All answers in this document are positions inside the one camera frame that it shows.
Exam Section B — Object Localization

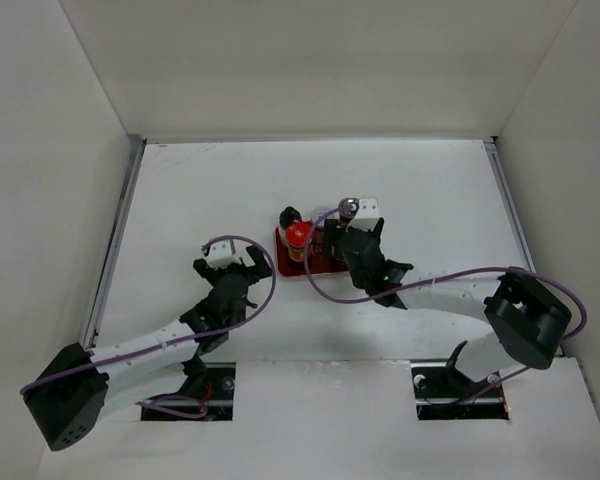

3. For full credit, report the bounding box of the black-cap white bottle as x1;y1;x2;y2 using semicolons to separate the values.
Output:
277;206;302;244

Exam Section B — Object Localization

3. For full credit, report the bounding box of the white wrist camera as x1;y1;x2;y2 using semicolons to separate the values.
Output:
201;239;240;270
349;197;380;231

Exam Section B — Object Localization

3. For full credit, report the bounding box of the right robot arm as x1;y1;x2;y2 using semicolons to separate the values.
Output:
325;219;572;396

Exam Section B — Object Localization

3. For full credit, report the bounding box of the red lacquer tray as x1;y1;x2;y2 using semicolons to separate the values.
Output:
273;229;348;278

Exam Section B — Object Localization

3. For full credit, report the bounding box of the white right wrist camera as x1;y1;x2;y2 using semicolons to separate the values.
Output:
349;197;380;231

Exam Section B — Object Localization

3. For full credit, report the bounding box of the grey-lid condiment jar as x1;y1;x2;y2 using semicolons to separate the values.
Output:
311;206;331;254

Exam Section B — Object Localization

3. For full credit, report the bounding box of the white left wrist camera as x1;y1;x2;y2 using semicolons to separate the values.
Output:
201;239;240;270

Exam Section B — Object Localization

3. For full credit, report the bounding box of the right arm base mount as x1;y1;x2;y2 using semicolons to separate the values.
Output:
411;342;509;421

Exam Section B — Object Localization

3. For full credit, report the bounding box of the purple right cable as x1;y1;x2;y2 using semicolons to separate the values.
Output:
303;204;589;406

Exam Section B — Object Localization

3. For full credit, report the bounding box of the tall red-lid sauce jar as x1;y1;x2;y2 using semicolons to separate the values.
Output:
285;222;312;264

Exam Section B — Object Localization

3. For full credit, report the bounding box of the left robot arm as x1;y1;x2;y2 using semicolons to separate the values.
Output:
20;236;276;452

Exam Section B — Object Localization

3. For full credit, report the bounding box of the black-top salt grinder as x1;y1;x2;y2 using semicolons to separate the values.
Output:
338;197;359;223

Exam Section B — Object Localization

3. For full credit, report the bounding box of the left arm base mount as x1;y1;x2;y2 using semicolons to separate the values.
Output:
140;363;236;422

